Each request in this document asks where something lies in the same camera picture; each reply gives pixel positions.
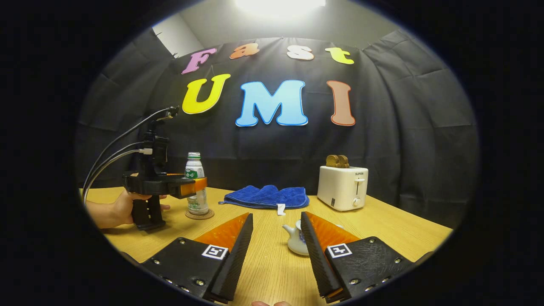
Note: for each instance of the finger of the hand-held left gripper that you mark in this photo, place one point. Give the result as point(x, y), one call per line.
point(193, 186)

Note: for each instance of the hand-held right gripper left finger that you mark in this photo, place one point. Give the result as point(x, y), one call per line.
point(238, 259)

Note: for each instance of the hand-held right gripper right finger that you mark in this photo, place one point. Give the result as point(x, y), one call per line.
point(316, 259)

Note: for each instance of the green label water bottle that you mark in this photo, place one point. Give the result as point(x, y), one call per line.
point(195, 170)

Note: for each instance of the round brown coaster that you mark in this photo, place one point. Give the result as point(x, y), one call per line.
point(208, 216)

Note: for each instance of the blue towel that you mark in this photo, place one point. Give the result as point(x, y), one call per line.
point(267, 196)

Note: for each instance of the white toaster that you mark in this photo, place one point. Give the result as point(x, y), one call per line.
point(340, 187)

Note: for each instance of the brown toast slice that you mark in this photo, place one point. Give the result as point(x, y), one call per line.
point(343, 162)
point(332, 161)

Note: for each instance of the black backdrop cloth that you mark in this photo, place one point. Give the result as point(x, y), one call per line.
point(382, 119)

